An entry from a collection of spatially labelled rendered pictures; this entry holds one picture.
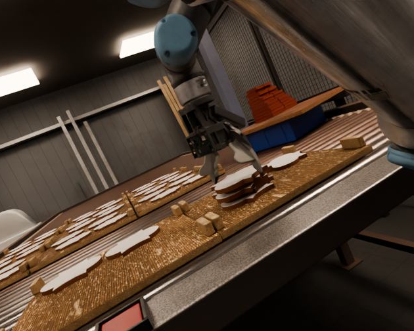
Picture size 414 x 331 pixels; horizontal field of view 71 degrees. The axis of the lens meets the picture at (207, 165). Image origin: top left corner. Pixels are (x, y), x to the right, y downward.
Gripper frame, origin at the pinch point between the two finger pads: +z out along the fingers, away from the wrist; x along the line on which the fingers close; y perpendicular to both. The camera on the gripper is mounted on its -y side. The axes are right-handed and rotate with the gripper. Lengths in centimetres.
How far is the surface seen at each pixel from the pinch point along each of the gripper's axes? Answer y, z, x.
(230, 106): -161, -23, -109
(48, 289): 37.6, 4.0, -32.3
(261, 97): -87, -17, -36
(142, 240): 18.7, 4.1, -19.8
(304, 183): -2.0, 5.3, 14.0
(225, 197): 6.5, 1.8, -0.3
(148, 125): -345, -76, -458
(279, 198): 3.9, 5.4, 10.8
